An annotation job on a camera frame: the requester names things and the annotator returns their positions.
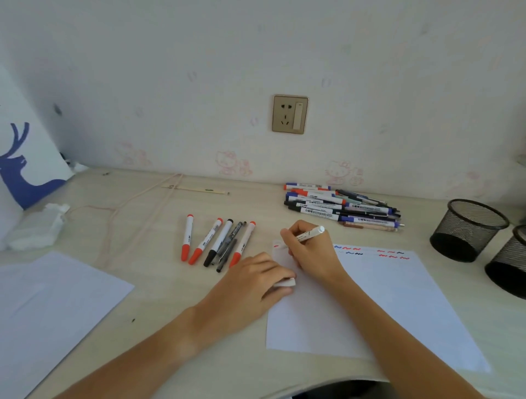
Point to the person's left hand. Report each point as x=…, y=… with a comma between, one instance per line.
x=238, y=300

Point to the person's right hand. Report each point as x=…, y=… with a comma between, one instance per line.
x=316, y=255

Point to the clear slim pen black cap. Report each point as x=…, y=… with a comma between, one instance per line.
x=226, y=257

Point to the pile of assorted pens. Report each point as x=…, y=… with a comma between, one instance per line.
x=320, y=207

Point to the red-capped white marker pen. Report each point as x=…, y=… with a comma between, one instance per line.
x=207, y=240
x=244, y=242
x=187, y=236

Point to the black cap whiteboard marker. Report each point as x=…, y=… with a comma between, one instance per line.
x=220, y=240

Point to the dark slim pen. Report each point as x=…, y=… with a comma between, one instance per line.
x=236, y=232

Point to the white paper sheet with squiggles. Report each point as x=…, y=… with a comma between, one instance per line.
x=411, y=308

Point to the black mesh cup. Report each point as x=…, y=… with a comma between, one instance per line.
x=468, y=228
x=509, y=263

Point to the person's right forearm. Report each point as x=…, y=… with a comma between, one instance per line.
x=390, y=337

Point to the person's left forearm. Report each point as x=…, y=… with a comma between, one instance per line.
x=135, y=361

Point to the light wooden table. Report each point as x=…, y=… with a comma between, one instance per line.
x=164, y=296

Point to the paper-wrapped chopsticks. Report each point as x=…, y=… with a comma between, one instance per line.
x=193, y=189

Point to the blank white paper sheet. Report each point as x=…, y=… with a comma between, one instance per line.
x=53, y=320

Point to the small white scrap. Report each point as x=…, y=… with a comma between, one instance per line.
x=80, y=167

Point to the crumpled white tissue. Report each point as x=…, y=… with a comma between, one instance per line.
x=35, y=230

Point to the white plastic bag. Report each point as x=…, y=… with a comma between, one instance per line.
x=37, y=144

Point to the gold wall socket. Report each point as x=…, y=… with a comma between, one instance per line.
x=283, y=115

